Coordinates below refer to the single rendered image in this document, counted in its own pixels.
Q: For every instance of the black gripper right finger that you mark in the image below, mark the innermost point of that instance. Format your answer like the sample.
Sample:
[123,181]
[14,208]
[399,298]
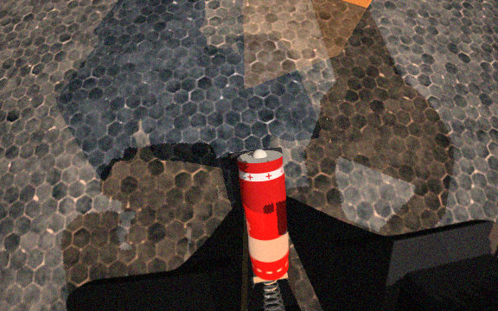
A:
[352,269]

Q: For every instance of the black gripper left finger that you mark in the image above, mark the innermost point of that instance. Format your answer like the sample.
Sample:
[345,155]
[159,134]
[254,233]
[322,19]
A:
[214,278]

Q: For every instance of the red and white battery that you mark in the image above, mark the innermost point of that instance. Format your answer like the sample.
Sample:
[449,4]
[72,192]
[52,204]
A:
[263,196]

